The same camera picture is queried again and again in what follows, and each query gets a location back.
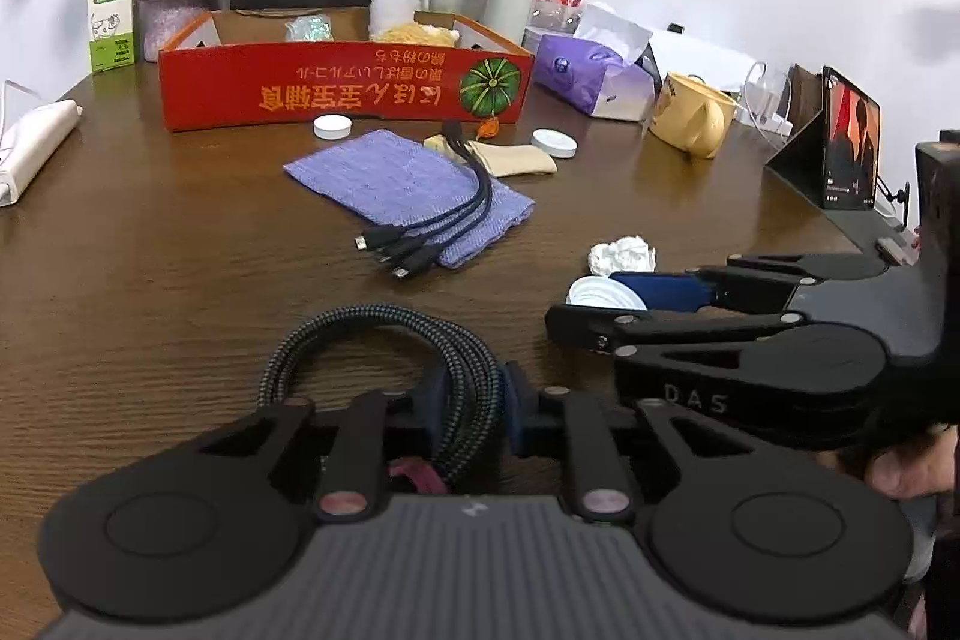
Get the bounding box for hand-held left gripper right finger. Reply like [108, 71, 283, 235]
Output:
[499, 362, 751, 525]

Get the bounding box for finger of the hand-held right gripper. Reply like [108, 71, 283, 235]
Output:
[545, 302, 807, 360]
[609, 251, 893, 311]

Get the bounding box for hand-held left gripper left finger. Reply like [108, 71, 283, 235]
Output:
[199, 362, 451, 522]

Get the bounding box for braided cable coil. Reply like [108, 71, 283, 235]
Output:
[259, 306, 503, 487]

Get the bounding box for white ribbed cap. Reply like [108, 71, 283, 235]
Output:
[568, 276, 647, 311]

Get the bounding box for red cardboard box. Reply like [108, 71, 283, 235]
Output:
[157, 6, 535, 133]

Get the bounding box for yellow white plush toy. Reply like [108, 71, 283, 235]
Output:
[365, 0, 460, 47]

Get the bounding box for plastic bag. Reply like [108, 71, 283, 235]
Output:
[285, 14, 332, 43]

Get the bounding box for wooden desktop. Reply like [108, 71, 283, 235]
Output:
[0, 62, 912, 536]

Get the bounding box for person's right hand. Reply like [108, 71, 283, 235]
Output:
[817, 422, 960, 502]

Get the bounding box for crumpled white tissue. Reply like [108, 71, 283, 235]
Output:
[589, 235, 657, 275]

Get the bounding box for yellow mug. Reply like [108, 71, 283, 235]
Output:
[646, 71, 740, 160]

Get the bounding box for brown tablet stand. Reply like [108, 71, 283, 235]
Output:
[765, 64, 826, 202]

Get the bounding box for beige cloth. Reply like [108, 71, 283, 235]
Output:
[424, 134, 557, 176]

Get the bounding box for phone on stand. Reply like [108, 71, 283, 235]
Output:
[821, 66, 882, 212]

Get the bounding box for purple cloth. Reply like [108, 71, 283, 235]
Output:
[283, 130, 535, 270]

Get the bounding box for purple tissue pack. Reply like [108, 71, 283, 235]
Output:
[534, 2, 657, 122]

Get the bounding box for white papers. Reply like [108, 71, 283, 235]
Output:
[649, 29, 758, 86]

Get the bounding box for white power bank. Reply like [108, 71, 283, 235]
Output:
[0, 100, 82, 208]

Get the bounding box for pink cable tie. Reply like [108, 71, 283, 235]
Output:
[388, 456, 445, 497]

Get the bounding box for white charger with cables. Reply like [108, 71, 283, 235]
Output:
[739, 61, 796, 137]

